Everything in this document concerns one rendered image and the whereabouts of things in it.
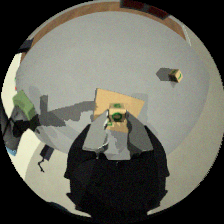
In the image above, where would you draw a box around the tan flat mat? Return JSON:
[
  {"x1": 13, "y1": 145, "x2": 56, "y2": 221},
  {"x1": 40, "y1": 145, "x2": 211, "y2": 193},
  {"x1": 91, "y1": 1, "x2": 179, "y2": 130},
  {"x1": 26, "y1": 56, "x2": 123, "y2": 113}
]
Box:
[{"x1": 93, "y1": 88, "x2": 145, "y2": 133}]

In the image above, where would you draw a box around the wooden letter block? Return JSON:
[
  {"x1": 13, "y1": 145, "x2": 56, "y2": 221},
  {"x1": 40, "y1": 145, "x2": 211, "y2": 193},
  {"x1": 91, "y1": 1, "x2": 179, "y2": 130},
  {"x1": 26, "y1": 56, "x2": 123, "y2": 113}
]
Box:
[
  {"x1": 109, "y1": 103, "x2": 126, "y2": 123},
  {"x1": 169, "y1": 69, "x2": 183, "y2": 83},
  {"x1": 108, "y1": 118, "x2": 114, "y2": 127}
]

